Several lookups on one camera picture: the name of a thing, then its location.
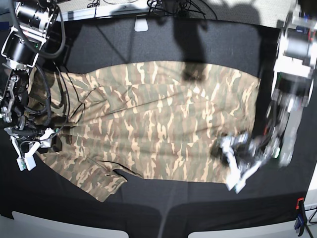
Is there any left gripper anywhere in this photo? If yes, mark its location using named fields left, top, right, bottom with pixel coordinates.
left=210, top=133, right=263, bottom=193

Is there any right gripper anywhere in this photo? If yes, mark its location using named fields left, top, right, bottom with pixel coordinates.
left=9, top=127, right=62, bottom=160

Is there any camouflage t-shirt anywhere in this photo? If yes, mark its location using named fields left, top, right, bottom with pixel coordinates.
left=40, top=61, right=260, bottom=202

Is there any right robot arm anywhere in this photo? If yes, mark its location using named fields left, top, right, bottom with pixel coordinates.
left=0, top=0, right=66, bottom=164

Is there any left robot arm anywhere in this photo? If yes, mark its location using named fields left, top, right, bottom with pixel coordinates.
left=215, top=1, right=317, bottom=193

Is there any black table cloth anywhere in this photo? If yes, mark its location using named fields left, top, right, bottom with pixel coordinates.
left=0, top=17, right=317, bottom=238

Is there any blue clamp bottom right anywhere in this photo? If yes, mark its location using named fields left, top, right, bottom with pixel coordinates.
left=294, top=197, right=307, bottom=237

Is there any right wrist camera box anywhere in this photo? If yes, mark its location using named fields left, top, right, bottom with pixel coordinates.
left=16, top=156, right=36, bottom=171

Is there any black cable bundle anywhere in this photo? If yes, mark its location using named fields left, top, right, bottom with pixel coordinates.
left=146, top=0, right=206, bottom=18

